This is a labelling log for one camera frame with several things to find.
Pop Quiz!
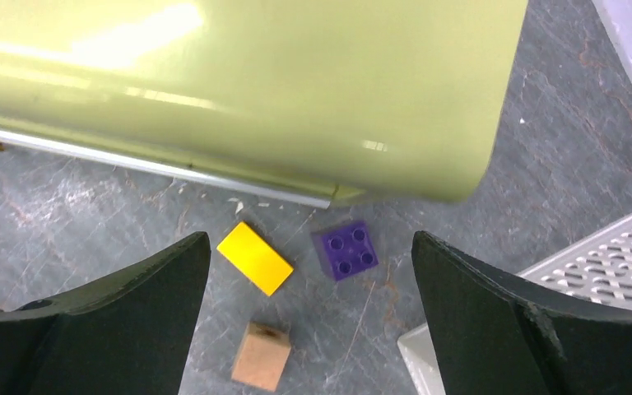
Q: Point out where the white file organizer rack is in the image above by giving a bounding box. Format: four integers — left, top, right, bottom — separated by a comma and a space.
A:
398, 213, 632, 394

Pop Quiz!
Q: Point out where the wooden cube block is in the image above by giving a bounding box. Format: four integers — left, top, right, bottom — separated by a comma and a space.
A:
231, 322, 291, 392

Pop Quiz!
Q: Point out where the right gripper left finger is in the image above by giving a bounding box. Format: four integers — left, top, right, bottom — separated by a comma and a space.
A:
0, 232, 211, 394

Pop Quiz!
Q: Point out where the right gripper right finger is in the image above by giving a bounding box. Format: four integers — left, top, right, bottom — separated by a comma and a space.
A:
411, 231, 632, 394

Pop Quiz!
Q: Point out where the yellow eraser block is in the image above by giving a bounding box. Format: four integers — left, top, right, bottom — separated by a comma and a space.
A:
216, 221, 294, 296

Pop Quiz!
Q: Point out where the green drawer cabinet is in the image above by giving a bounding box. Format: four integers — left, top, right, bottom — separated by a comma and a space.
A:
0, 1, 527, 208

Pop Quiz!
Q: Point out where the purple cube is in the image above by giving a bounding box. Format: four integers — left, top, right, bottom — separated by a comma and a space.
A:
311, 220, 379, 281

